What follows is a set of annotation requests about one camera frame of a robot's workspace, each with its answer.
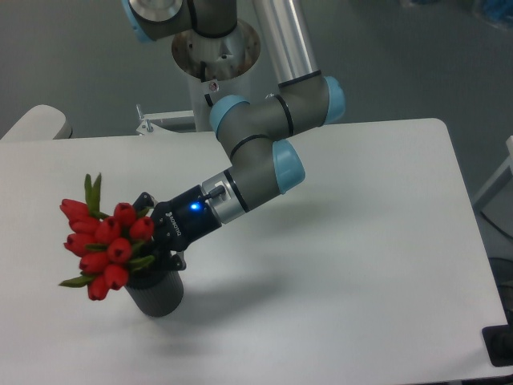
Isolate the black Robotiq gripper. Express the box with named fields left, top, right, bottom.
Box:
left=132, top=185, right=221, bottom=271

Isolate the red tulip bouquet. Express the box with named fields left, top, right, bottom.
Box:
left=59, top=174, right=156, bottom=301

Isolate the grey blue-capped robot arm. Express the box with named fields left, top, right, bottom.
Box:
left=123, top=1, right=345, bottom=271

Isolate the dark grey ribbed vase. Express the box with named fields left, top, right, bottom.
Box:
left=125, top=270, right=184, bottom=318

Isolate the beige chair armrest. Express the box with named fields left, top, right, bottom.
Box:
left=1, top=104, right=73, bottom=143

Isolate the white furniture at right edge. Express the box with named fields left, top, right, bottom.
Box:
left=471, top=136, right=512, bottom=241

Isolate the black device at table edge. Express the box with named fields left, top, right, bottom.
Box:
left=482, top=325, right=512, bottom=367

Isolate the blue object top right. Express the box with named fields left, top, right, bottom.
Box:
left=479, top=0, right=512, bottom=28

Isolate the white metal base frame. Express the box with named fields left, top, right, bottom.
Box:
left=135, top=94, right=281, bottom=136

